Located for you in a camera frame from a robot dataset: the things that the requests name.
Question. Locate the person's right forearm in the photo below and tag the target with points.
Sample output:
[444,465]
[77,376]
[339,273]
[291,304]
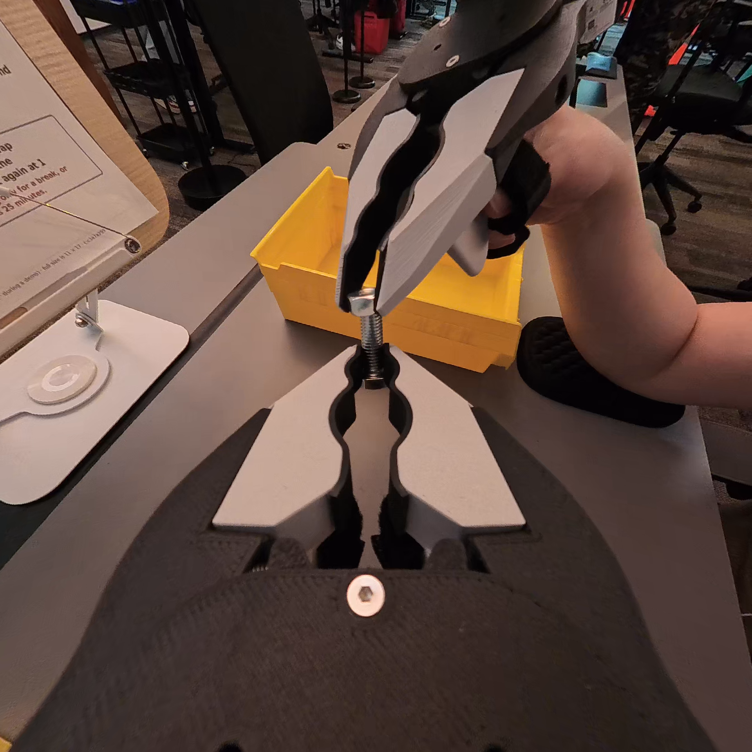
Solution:
[634,329]

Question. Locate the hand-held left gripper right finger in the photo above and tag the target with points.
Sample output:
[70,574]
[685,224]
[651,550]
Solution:
[458,470]

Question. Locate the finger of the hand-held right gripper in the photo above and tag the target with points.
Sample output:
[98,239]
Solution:
[452,188]
[364,188]

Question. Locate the wooden sign board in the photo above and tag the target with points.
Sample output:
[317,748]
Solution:
[88,100]

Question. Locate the black stanchion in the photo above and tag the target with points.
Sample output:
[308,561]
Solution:
[211,188]
[346,97]

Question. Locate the black office chair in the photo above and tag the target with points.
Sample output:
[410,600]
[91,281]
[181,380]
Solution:
[276,76]
[705,100]

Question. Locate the teal foam pad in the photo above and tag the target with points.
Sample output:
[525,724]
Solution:
[600,62]

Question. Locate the steel hex nut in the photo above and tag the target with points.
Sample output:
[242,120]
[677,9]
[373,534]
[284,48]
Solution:
[361,302]

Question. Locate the red plastic bin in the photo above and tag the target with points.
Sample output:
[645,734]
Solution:
[373,32]

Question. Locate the steel hex bolt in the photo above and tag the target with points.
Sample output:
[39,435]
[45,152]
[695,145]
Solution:
[371,344]

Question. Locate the white printed paper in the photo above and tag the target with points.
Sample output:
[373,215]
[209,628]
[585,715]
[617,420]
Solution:
[599,17]

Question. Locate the printed instruction sheet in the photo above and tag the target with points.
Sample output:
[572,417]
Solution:
[47,176]

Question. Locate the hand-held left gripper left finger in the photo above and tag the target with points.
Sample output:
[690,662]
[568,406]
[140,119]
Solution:
[282,470]

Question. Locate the yellow plastic bin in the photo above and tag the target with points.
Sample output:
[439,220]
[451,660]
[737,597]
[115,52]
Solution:
[440,320]
[4,745]

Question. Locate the black elbow rest pad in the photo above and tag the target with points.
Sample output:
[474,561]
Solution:
[587,376]

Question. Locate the person's right hand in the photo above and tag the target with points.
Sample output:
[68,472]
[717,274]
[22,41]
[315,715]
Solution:
[579,170]

